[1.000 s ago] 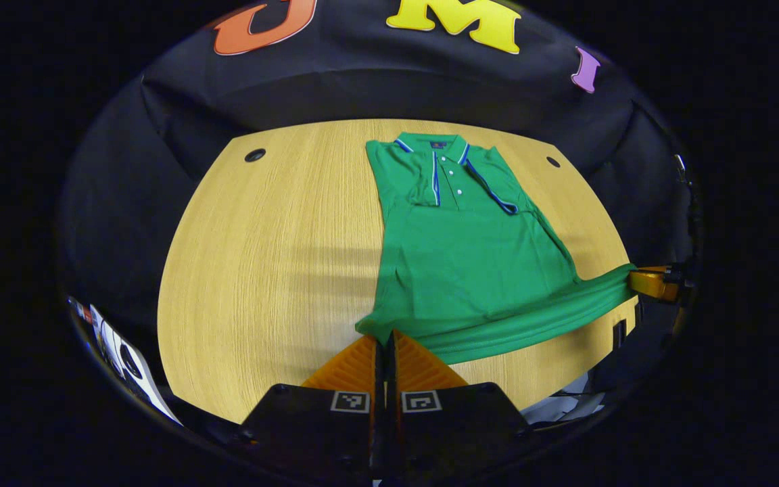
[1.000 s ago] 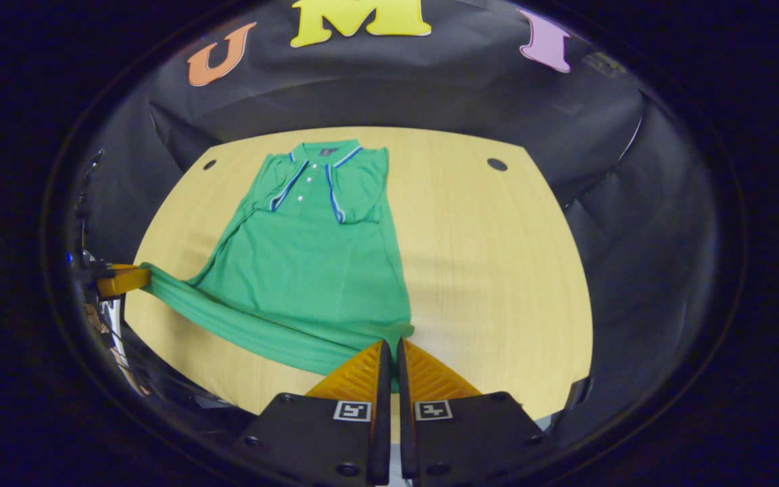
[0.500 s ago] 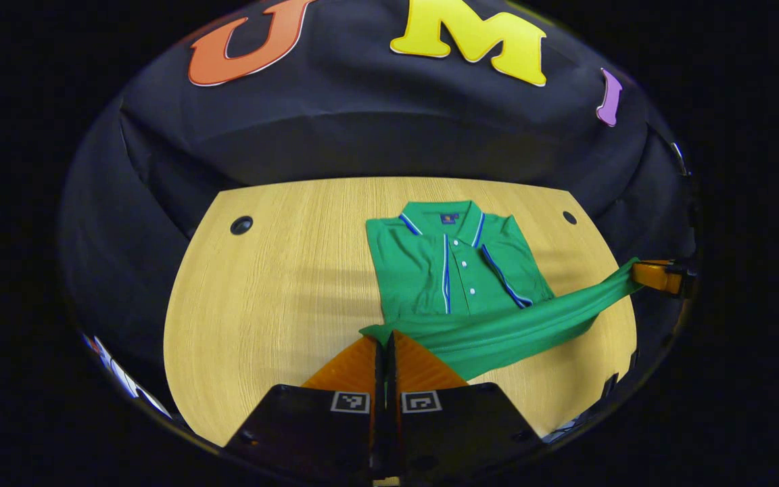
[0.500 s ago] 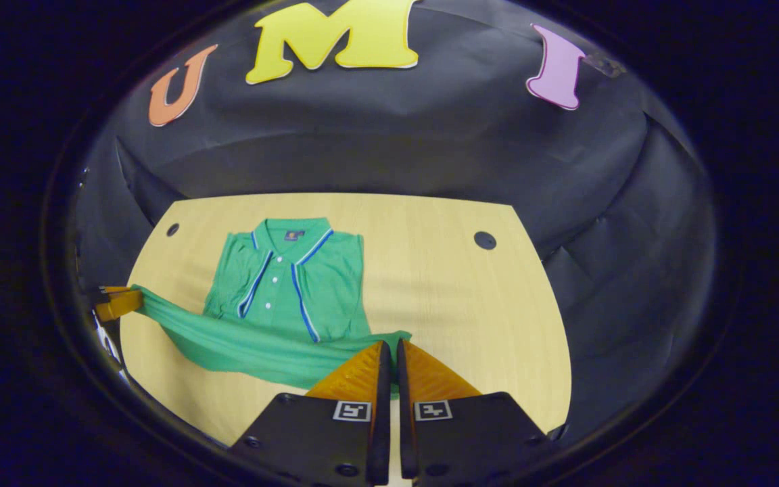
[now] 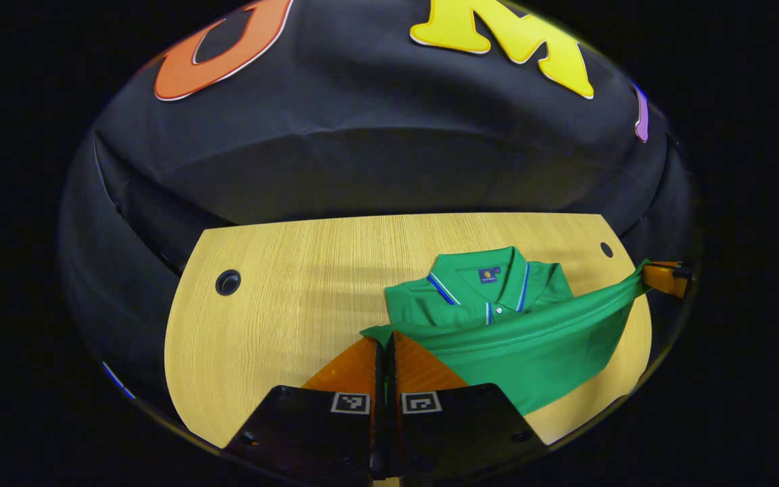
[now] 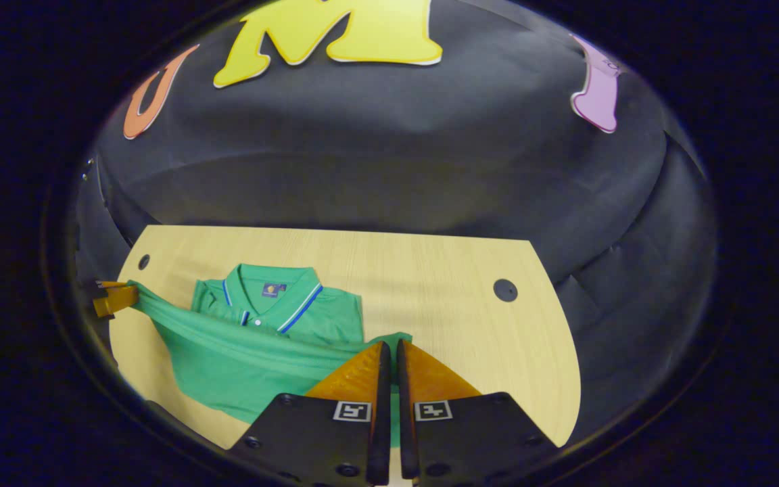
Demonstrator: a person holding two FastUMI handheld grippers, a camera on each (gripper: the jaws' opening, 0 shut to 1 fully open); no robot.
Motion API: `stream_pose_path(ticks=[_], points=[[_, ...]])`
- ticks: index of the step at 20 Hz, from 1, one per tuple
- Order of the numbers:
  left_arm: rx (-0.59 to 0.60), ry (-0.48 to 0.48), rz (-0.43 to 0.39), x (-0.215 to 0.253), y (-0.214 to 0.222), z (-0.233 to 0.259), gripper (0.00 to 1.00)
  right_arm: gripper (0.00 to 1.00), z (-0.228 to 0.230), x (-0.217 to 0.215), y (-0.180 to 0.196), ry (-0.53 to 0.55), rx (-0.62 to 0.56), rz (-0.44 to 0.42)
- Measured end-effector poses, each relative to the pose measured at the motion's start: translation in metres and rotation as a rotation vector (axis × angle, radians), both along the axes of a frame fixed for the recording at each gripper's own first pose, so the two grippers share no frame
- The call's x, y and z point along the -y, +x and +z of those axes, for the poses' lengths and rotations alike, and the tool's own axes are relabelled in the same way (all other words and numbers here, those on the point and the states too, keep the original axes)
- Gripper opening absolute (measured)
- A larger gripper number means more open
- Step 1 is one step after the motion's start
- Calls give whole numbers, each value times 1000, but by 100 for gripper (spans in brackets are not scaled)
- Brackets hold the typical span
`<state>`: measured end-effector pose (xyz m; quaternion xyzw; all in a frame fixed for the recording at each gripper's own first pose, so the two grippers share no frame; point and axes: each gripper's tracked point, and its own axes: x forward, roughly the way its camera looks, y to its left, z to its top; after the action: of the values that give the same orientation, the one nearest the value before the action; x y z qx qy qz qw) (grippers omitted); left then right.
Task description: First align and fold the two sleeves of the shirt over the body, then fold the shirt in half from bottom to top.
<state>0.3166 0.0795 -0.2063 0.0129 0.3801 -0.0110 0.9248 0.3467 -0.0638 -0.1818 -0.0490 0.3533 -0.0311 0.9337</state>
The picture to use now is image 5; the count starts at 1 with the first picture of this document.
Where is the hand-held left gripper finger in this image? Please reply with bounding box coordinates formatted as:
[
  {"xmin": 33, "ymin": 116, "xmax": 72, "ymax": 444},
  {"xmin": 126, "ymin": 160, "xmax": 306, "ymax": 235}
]
[
  {"xmin": 224, "ymin": 336, "xmax": 385, "ymax": 481},
  {"xmin": 386, "ymin": 330, "xmax": 549, "ymax": 482}
]

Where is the green T-shirt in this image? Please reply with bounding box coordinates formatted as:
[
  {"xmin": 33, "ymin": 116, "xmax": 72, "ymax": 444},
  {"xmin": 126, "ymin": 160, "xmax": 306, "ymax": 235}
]
[{"xmin": 360, "ymin": 246, "xmax": 653, "ymax": 417}]

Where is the black backdrop cloth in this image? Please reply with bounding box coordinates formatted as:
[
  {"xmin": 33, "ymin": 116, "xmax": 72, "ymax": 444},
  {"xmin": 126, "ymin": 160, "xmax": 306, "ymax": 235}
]
[{"xmin": 58, "ymin": 0, "xmax": 698, "ymax": 407}]

